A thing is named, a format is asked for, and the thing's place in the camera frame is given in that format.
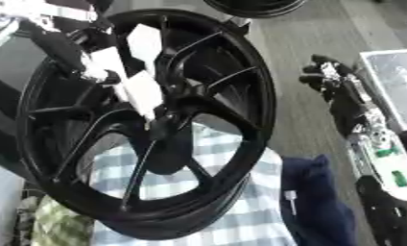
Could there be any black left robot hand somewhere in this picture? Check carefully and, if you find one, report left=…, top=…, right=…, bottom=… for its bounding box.
left=20, top=17, right=127, bottom=87

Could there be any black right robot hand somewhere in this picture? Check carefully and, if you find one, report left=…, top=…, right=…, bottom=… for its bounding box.
left=298, top=54, right=378, bottom=138

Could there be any small white pin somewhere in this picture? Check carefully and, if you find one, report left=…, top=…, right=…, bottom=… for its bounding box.
left=282, top=189, right=299, bottom=216

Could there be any black spoked wheel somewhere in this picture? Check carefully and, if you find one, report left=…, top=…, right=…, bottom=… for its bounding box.
left=13, top=8, right=279, bottom=242

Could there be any black round wheel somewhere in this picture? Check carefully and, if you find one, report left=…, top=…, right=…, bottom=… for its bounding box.
left=202, top=0, right=310, bottom=19

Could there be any clear plastic box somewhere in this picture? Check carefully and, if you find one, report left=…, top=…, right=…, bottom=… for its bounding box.
left=352, top=47, right=407, bottom=133

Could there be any navy blue bag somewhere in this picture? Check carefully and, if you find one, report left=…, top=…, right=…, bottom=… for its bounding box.
left=278, top=153, right=362, bottom=246

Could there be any green patterned fabric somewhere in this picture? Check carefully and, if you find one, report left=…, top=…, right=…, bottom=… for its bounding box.
left=13, top=194, right=98, bottom=246

